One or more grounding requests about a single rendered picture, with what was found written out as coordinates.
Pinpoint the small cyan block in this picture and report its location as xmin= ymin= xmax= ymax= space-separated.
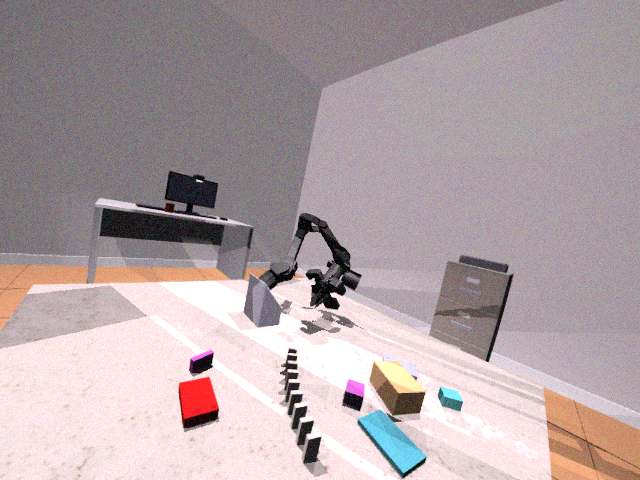
xmin=437 ymin=386 xmax=463 ymax=411

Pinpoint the light blue flat block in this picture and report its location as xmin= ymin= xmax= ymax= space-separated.
xmin=357 ymin=410 xmax=427 ymax=478

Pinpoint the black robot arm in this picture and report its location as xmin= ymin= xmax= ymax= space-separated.
xmin=256 ymin=213 xmax=362 ymax=296

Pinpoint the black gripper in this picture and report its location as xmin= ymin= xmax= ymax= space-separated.
xmin=306 ymin=269 xmax=340 ymax=310

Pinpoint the orange rectangular block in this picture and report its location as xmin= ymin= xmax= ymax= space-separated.
xmin=369 ymin=361 xmax=426 ymax=416

